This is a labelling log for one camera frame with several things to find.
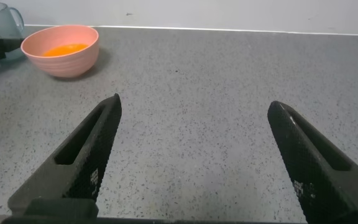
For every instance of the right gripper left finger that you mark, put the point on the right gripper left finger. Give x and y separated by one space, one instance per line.
85 161

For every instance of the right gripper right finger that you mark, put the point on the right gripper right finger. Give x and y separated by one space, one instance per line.
315 174

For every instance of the clear cup with orange liquid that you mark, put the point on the clear cup with orange liquid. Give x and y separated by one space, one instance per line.
2 21

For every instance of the pink bowl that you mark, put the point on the pink bowl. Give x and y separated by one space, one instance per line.
67 63

